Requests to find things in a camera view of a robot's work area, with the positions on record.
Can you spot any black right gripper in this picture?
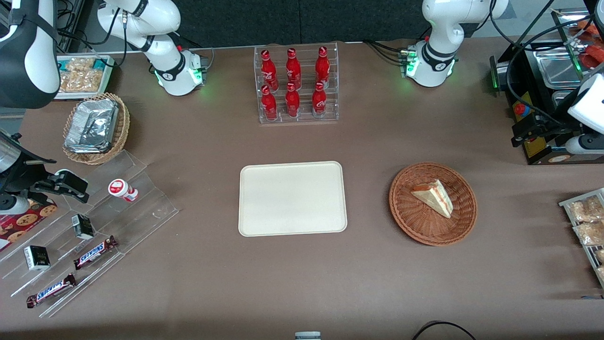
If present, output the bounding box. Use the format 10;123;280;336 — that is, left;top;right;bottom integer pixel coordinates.
0;161;90;203

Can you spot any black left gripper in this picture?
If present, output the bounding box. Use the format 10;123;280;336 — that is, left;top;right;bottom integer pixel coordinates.
512;112;567;147

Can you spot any triangular sandwich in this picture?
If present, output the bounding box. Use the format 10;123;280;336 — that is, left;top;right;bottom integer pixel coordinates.
411;179;454;219

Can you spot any oval light wicker basket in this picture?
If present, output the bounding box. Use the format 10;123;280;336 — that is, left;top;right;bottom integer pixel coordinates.
62;93;130;165

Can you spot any tray of bagged snacks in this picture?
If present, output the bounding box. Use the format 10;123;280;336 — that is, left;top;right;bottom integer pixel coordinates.
559;188;604;289

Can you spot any white snack tray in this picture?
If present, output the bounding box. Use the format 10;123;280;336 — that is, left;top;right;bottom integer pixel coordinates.
56;55;115;101

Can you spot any round brown wicker basket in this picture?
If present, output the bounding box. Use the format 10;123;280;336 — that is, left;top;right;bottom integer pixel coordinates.
389;162;478;247

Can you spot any cream plastic tray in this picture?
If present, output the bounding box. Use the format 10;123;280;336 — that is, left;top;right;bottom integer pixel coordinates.
239;161;348;237

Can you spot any black food warmer appliance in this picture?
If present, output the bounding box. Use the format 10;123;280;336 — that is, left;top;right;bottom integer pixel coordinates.
489;7;604;166

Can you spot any small black carton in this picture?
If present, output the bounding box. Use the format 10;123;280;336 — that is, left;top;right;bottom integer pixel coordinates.
24;245;51;271
71;214;95;240

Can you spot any steel warmer pan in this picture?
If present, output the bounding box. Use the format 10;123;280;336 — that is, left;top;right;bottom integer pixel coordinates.
532;47;583;89
551;90;574;109

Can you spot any small red white bottle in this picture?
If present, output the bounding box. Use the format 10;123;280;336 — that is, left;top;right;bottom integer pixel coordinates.
108;179;139;203

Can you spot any red cookie box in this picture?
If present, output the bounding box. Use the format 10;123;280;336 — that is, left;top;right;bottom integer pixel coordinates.
0;198;58;252

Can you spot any stack of foil trays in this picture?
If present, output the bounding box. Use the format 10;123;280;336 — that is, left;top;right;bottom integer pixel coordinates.
64;98;119;154

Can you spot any Snickers chocolate bar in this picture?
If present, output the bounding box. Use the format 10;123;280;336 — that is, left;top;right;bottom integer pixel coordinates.
26;273;77;308
74;235;118;270

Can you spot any clear acrylic step shelf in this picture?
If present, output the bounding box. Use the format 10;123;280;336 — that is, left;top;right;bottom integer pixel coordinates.
0;150;180;318

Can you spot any red orange fried food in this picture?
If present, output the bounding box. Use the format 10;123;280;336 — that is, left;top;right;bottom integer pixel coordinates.
569;17;604;69

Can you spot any clear bag of snacks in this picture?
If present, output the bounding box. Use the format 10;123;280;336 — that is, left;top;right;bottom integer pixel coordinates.
59;70;105;93
64;57;97;72

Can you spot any red cola bottle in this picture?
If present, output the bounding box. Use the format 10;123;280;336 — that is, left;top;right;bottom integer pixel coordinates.
312;82;327;118
315;46;331;89
261;85;278;121
285;48;302;90
261;49;279;91
285;83;301;118

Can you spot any clear acrylic bottle rack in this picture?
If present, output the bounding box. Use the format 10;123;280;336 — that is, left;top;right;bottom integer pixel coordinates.
254;42;339;124

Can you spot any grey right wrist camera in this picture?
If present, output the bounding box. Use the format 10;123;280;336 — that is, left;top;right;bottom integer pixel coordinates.
0;194;30;216

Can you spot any black base cable bundle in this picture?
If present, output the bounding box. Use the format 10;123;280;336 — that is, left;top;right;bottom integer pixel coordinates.
363;39;411;64

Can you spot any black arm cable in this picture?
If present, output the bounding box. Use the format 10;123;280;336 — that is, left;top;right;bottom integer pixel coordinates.
57;0;129;67

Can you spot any black looped cable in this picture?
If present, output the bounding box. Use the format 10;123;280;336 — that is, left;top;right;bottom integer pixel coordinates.
411;321;477;340

